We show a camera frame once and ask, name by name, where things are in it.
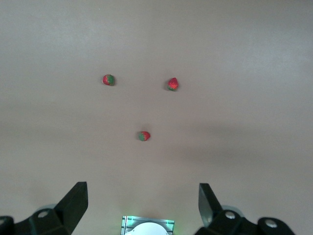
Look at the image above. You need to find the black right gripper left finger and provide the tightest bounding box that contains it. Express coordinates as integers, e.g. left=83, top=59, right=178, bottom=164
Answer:
left=0, top=181, right=88, bottom=235

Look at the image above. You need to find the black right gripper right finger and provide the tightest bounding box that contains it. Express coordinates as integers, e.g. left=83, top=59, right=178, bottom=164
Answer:
left=194, top=183, right=298, bottom=235

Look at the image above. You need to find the brown table cover sheet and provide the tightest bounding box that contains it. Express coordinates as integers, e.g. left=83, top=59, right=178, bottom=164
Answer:
left=0, top=0, right=313, bottom=235

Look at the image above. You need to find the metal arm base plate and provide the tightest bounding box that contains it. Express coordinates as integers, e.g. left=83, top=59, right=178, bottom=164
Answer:
left=121, top=215, right=176, bottom=235

